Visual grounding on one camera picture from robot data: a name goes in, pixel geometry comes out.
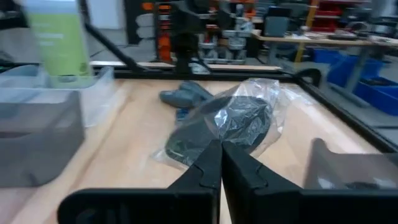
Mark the black metal table frame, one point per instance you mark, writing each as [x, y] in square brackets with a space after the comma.
[248, 75]

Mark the grey key fob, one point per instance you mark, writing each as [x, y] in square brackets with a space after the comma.
[177, 99]
[194, 88]

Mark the bagged black mesh pouf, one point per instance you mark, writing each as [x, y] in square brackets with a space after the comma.
[242, 121]

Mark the gray plastic storage bin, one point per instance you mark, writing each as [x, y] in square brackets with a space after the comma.
[335, 165]

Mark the clear plastic bin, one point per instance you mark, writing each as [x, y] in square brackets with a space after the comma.
[102, 93]

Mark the cluttered wooden work table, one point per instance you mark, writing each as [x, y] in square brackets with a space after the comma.
[311, 40]

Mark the orange black machine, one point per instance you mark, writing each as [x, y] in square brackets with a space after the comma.
[164, 31]

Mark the blue plastic crate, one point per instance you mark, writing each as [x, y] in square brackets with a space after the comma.
[342, 68]
[379, 96]

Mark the smoky translucent plastic bin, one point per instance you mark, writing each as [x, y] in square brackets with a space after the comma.
[40, 149]

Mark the green white cup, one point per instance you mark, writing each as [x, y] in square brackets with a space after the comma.
[59, 46]

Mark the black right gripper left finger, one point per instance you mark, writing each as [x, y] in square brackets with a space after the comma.
[205, 174]

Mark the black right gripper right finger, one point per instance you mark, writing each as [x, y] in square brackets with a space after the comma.
[245, 177]

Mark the clear plastic bag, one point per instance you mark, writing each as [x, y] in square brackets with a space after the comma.
[357, 185]

